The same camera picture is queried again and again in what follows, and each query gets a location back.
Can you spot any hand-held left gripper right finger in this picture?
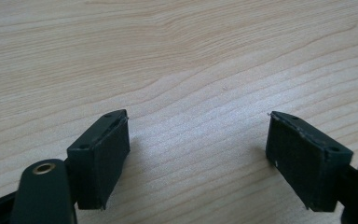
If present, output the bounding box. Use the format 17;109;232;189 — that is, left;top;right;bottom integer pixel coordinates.
265;110;354;213

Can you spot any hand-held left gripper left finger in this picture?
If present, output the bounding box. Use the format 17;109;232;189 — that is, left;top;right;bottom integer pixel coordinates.
66;108;131;211

